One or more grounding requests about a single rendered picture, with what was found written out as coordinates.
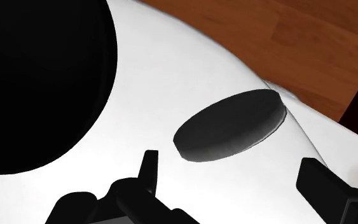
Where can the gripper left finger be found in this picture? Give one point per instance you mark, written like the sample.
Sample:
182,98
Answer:
141,201

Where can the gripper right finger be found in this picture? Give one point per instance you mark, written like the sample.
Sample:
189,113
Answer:
327,186

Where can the dark grey round disc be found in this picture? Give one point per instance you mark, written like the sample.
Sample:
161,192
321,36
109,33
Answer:
228,124

